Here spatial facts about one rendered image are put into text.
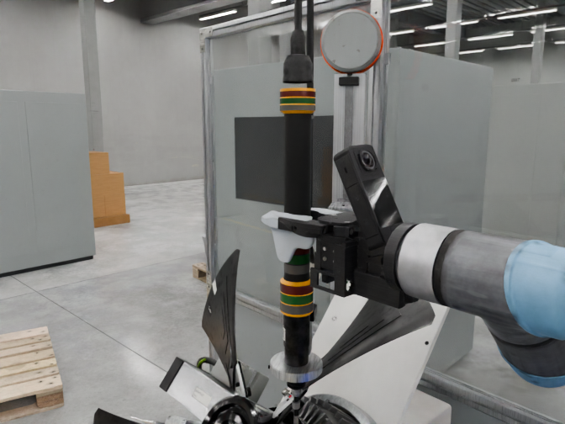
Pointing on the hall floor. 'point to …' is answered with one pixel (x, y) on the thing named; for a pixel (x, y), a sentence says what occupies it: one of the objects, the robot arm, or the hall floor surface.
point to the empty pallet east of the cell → (29, 373)
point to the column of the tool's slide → (344, 125)
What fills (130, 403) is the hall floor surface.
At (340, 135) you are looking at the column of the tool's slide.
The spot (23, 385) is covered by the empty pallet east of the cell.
